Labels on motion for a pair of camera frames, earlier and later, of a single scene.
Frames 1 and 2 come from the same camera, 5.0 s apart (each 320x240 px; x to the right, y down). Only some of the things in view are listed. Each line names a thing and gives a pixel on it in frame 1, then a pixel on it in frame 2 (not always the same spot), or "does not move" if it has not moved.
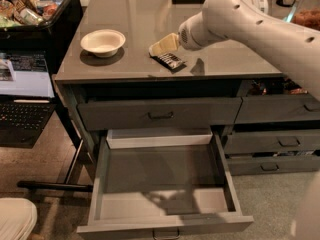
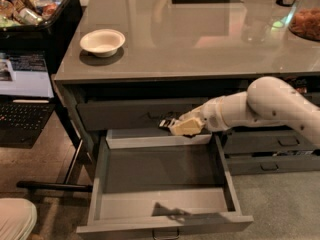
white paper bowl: (104, 42) does not move
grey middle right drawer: (273, 141) does not move
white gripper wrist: (190, 36) -> (210, 114)
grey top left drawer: (153, 114) does not move
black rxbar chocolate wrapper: (170, 61) -> (166, 123)
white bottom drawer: (148, 137) does not move
